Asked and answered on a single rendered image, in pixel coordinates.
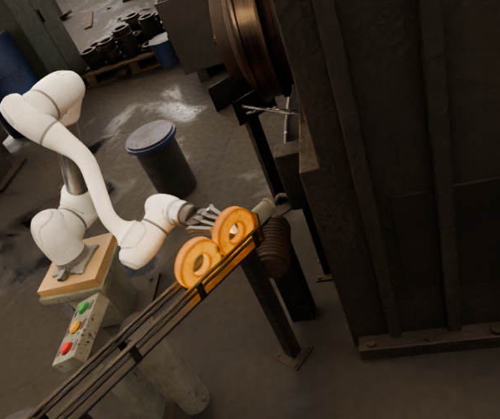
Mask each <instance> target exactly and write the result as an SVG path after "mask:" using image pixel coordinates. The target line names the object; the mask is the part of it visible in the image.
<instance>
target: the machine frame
mask: <svg viewBox="0 0 500 419"><path fill-rule="evenodd" d="M271 1H272V6H273V10H274V12H275V16H276V19H277V24H278V27H279V30H280V33H281V36H282V41H283V45H284V47H285V51H286V54H287V59H288V62H289V65H290V68H291V71H292V76H293V80H294V82H295V85H296V89H297V94H298V96H299V113H300V114H299V174H300V176H301V182H302V184H303V187H304V190H305V192H306V197H307V199H308V202H309V205H310V208H311V212H312V215H313V218H314V220H315V223H316V227H317V231H318V234H319V236H320V239H321V243H322V246H323V249H324V251H325V254H326V259H327V262H328V264H329V267H330V270H331V274H332V277H333V279H334V283H335V286H336V290H337V293H338V295H339V298H340V301H341V305H342V308H343V311H344V314H345V316H346V321H347V323H348V326H349V329H350V334H351V336H352V339H353V342H354V344H355V346H356V347H359V352H360V357H361V359H362V360H371V359H381V358H389V357H406V356H414V355H424V354H432V353H442V352H457V351H467V350H475V349H484V348H500V0H271Z"/></svg>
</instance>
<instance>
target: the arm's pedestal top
mask: <svg viewBox="0 0 500 419"><path fill-rule="evenodd" d="M120 250H121V247H120V246H119V245H118V241H117V242H116V244H115V248H114V251H113V254H112V255H111V258H110V262H109V264H108V267H107V270H106V272H105V276H104V278H103V281H102V284H101V286H99V287H94V288H87V289H82V290H78V291H74V292H69V293H62V294H58V295H52V296H48V297H44V298H43V297H42V296H41V297H40V299H39V301H40V302H41V303H42V305H44V306H46V305H50V304H54V303H63V302H67V301H71V300H76V299H80V298H89V297H91V296H93V295H95V294H97V293H100V294H106V293H107V290H108V288H109V285H110V281H111V278H112V275H113V273H114V270H115V266H116V264H117V261H118V258H119V252H120Z"/></svg>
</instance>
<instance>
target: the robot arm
mask: <svg viewBox="0 0 500 419"><path fill-rule="evenodd" d="M85 90H86V88H85V84H84V82H83V80H82V79H81V78H80V77H79V76H78V75H77V74H76V73H75V72H73V71H56V72H53V73H52V74H50V75H48V76H46V77H44V78H43V79H41V80H40V81H39V82H38V83H37V84H36V85H34V86H33V88H32V89H31V90H30V91H28V92H27V93H25V94H23V95H22V96H21V95H19V94H10V95H9V96H5V97H4V99H3V100H2V102H1V105H0V112H2V116H3V117H4V118H5V120H6V121H7V122H8V123H9V124H10V125H11V126H12V127H13V128H14V129H15V130H17V131H18V132H20V133H21V134H23V135H24V136H25V137H27V138H28V139H30V140H33V141H35V142H36V143H38V144H40V145H42V146H44V147H46V148H48V149H51V150H54V151H56V153H57V156H58V160H59V163H60V166H61V172H62V175H63V179H64V182H65V184H64V186H63V187H62V189H61V202H60V207H59V208H58V209H46V210H43V211H42V212H40V213H38V214H37V215H36V216H35V217H34V218H33V219H32V222H31V232H32V237H33V238H34V240H35V242H36V243H37V245H38V247H39V248H40V249H41V251H42V252H43V253H44V254H45V255H46V256H47V257H48V258H49V259H50V260H51V261H52V262H53V263H54V264H55V265H56V268H55V269H54V270H53V272H52V273H51V276H52V277H53V278H56V277H57V281H58V282H60V283H61V282H63V281H64V280H65V279H66V278H67V277H68V276H69V275H74V274H78V275H82V274H83V273H84V272H85V271H86V267H87V265H88V263H89V262H90V261H91V258H92V257H93V255H94V253H95V252H96V251H97V250H98V248H99V247H100V245H99V244H98V243H95V244H90V245H86V244H85V243H84V242H83V241H82V239H83V236H84V233H85V231H86V230H87V229H88V228H89V227H90V226H91V225H92V224H93V222H94V221H95V220H96V218H97V217H98V216H99V217H100V220H101V222H102V223H103V225H104V226H105V227H106V228H107V229H108V230H109V231H110V232H111V233H112V234H113V235H114V236H115V237H116V238H117V241H118V245H119V246H120V247H121V250H120V252H119V259H120V262H121V263H122V264H123V265H124V266H126V267H129V268H131V269H140V268H142V267H143V266H145V265H146V264H147V263H148V262H149V261H150V260H151V259H152V258H153V257H154V256H155V255H156V253H157V252H158V251H159V249H160V247H161V246H162V244H163V242H164V239H165V238H166V236H167V234H168V233H169V232H170V231H171V229H172V228H174V227H175V226H176V225H177V226H179V227H182V228H186V227H188V228H187V231H188V232H189V234H190V235H191V234H212V231H213V225H214V223H215V221H216V219H217V217H218V216H219V215H220V214H221V213H222V212H220V211H219V210H217V209H215V208H214V207H213V205H210V206H209V208H207V209H200V208H199V207H197V206H194V205H193V204H191V203H189V202H187V201H183V200H180V199H179V198H177V197H175V196H172V195H165V194H158V195H152V196H150V197H149V198H148V199H147V200H146V202H145V217H144V218H143V219H142V221H141V222H137V221H135V220H134V221H125V220H122V219H121V218H120V217H119V216H118V215H117V214H116V213H115V211H114V209H113V207H112V204H111V202H110V197H109V195H108V192H107V189H106V187H105V182H104V180H103V177H102V174H101V172H100V168H99V166H98V164H97V162H96V159H95V157H94V156H93V155H92V154H91V152H90V151H89V149H88V148H87V147H86V146H85V145H84V144H83V143H82V142H81V137H80V132H79V127H78V123H77V121H78V119H79V117H80V114H81V103H82V98H83V97H84V95H85ZM208 212H209V213H211V214H214V215H215V216H213V215H210V214H208Z"/></svg>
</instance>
